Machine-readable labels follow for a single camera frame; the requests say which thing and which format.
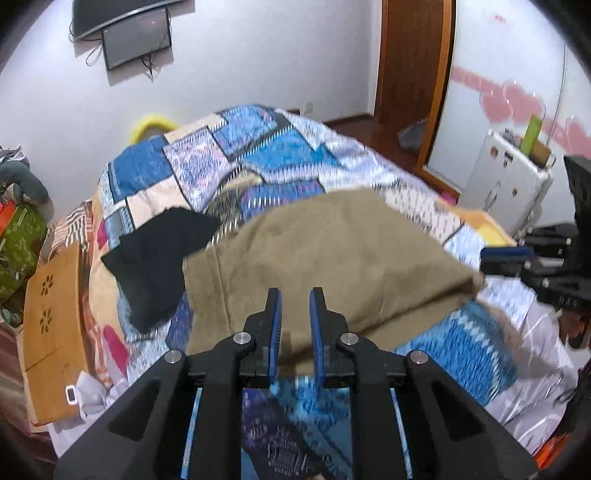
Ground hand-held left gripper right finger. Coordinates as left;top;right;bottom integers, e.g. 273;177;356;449
308;286;539;480

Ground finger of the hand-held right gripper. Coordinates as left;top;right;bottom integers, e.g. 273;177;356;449
521;261;591;306
480;224;576;278

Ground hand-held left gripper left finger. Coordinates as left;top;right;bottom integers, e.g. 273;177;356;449
53;287;283;480

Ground khaki pants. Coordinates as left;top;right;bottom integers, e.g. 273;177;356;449
183;188;485;376

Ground white hard case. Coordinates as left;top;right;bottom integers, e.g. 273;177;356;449
462;129;555;236

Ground white bed sheet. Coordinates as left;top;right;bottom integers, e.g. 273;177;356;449
485;277;583;455

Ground green bottle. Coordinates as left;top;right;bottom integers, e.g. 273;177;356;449
521;115;544;156

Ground black cloth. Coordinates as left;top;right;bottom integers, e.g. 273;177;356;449
100;208;221;334

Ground grey floor bag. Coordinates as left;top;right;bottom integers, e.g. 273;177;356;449
398;119;431;153

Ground patchwork printed blanket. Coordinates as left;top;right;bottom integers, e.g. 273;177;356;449
90;105;522;480

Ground white crumpled cloth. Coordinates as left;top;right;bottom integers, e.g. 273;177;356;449
76;371;126;423

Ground brown wooden door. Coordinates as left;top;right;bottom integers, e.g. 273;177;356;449
373;0;458;175

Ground wooden lap table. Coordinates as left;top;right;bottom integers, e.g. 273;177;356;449
22;242;93;425

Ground yellow plastic stool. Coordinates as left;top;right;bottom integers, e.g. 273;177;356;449
129;113;178;144

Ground green patterned bag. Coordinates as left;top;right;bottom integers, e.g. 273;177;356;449
0;203;49;306

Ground grey plush toy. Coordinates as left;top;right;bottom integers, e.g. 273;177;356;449
0;159;52;208

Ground curved black screen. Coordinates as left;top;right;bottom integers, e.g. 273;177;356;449
71;0;197;41

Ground pink heart wall decal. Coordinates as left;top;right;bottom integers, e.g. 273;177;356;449
452;65;591;158

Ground wall-mounted black monitor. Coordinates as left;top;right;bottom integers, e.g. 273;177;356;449
102;8;172;72

